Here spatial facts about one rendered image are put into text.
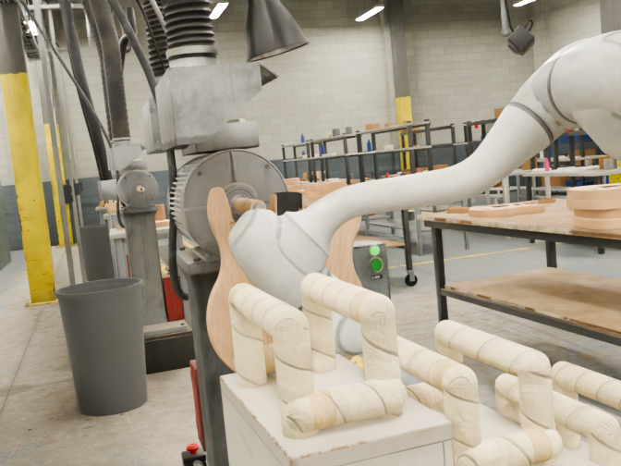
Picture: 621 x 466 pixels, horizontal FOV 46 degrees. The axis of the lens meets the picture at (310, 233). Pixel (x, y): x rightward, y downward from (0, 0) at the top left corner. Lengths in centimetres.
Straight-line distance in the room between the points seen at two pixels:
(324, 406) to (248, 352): 18
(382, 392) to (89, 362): 380
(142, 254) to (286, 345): 459
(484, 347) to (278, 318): 26
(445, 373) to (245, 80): 85
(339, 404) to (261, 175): 112
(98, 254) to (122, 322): 589
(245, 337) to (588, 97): 65
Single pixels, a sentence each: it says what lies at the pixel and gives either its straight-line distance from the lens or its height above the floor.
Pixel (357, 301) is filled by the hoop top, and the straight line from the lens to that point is 67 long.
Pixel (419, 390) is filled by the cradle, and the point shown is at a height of 105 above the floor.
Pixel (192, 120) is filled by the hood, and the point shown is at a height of 143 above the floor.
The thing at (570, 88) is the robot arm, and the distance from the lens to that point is 121.
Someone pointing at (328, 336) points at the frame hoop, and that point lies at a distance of 82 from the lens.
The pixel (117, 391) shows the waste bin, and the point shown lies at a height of 13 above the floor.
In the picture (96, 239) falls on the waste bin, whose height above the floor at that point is 56.
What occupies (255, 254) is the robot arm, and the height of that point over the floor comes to 120.
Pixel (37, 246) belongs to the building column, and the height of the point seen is 66.
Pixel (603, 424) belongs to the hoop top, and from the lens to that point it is 82.
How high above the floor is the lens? 134
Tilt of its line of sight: 6 degrees down
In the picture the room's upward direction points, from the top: 6 degrees counter-clockwise
